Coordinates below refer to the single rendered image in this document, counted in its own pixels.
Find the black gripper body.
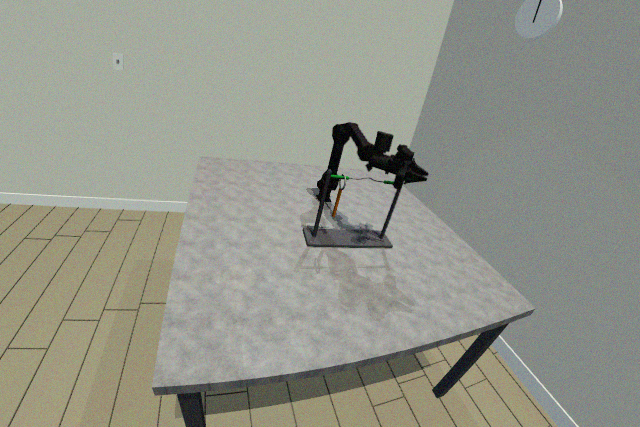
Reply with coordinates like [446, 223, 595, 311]
[383, 151, 415, 190]

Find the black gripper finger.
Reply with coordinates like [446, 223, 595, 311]
[410, 158, 429, 176]
[404, 169, 427, 184]

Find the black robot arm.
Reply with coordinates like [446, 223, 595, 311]
[316, 122, 411, 202]

